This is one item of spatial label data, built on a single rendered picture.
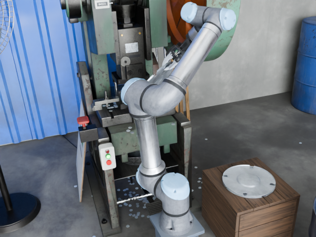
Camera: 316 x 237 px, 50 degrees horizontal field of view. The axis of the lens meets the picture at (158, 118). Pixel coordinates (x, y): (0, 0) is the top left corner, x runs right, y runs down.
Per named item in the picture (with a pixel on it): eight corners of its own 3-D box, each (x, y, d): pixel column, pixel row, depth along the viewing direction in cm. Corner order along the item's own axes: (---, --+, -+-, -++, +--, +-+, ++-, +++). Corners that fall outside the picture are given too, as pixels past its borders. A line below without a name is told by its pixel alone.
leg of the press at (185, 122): (201, 210, 221) (203, 80, 181) (185, 215, 218) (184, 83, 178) (156, 144, 300) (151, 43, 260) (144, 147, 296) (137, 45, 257)
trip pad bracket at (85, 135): (101, 157, 187) (97, 126, 178) (84, 161, 184) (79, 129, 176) (99, 152, 192) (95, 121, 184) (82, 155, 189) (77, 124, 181)
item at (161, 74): (171, 76, 186) (170, 75, 186) (177, 53, 158) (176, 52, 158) (134, 111, 180) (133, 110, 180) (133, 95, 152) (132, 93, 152)
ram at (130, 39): (148, 78, 191) (145, 25, 178) (122, 82, 187) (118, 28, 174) (140, 69, 206) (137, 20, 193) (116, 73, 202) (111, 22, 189)
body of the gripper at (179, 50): (166, 53, 150) (184, 35, 144) (171, 48, 157) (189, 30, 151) (177, 66, 151) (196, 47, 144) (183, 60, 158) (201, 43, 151)
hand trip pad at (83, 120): (91, 133, 178) (89, 120, 175) (80, 135, 177) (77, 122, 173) (89, 127, 184) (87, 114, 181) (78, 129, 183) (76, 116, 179)
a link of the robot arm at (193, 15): (203, 1, 126) (219, 11, 134) (182, -1, 134) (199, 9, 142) (196, 22, 127) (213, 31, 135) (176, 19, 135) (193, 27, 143)
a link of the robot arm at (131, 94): (157, 204, 146) (139, 90, 119) (136, 189, 156) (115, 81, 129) (177, 190, 152) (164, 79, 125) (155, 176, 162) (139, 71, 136)
